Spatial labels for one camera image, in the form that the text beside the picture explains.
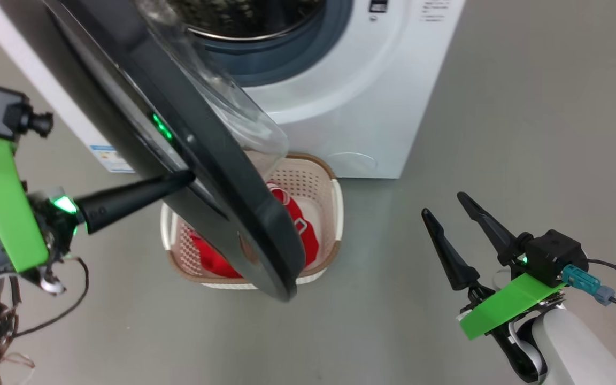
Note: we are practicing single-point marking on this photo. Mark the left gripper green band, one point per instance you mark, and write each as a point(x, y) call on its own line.
point(3, 198)

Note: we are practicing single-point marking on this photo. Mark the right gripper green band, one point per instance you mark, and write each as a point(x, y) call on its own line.
point(506, 307)

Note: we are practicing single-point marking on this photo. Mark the black washing machine door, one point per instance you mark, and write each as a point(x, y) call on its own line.
point(126, 96)

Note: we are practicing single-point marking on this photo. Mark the red garment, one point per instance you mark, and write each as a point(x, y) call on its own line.
point(305, 243)

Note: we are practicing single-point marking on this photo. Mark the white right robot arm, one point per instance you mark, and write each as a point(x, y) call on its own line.
point(580, 353)

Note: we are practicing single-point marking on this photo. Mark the cream perforated laundry basket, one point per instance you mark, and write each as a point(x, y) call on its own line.
point(318, 182)

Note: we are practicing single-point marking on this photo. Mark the white front-load washing machine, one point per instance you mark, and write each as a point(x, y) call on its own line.
point(351, 96)

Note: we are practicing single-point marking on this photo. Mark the steel washing machine drum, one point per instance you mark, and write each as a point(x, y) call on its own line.
point(244, 16)

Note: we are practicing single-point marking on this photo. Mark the blue white energy label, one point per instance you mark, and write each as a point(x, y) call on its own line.
point(110, 159)

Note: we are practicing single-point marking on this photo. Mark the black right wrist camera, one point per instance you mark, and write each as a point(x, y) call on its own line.
point(554, 256)

